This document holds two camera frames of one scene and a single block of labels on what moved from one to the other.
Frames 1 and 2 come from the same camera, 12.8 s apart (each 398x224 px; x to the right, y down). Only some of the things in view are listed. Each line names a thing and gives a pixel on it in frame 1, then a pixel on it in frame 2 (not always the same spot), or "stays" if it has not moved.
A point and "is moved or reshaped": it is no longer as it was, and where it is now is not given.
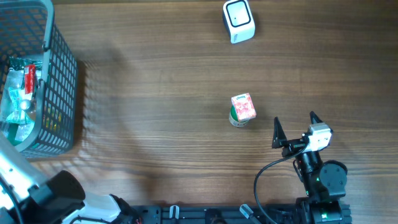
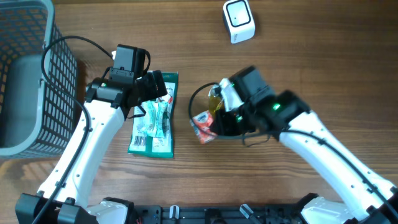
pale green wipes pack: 15,116 → 152,122
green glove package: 17,132 → 152,131
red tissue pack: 244,106 is moved or reshaped
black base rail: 214,214 stays
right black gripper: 280,140 → 226,128
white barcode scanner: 238,19 stays
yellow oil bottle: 24,106 → 215,99
